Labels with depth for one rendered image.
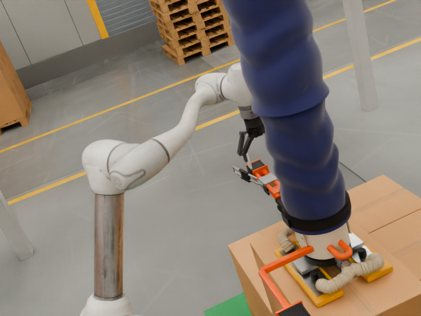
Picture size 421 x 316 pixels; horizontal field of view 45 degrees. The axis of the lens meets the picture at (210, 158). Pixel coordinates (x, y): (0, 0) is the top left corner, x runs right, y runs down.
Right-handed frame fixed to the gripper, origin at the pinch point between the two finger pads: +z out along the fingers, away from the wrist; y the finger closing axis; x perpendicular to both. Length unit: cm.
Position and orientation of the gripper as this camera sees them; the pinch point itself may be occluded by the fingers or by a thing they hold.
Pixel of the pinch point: (264, 159)
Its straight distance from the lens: 207.8
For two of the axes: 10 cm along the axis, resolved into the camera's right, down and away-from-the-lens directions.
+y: 9.1, -3.8, 1.5
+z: 2.9, 8.5, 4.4
